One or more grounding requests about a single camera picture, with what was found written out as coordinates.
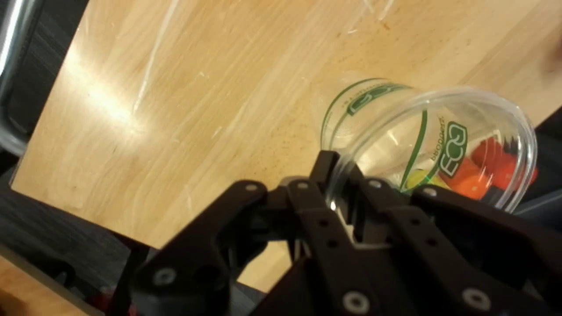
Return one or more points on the clear plastic cup green logo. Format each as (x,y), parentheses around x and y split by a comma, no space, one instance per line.
(386,131)

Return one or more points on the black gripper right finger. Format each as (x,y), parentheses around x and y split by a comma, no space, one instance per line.
(484,261)

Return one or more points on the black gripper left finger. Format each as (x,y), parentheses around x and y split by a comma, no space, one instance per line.
(196,271)

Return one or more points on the chrome cart handle bar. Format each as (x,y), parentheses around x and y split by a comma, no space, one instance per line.
(15,27)

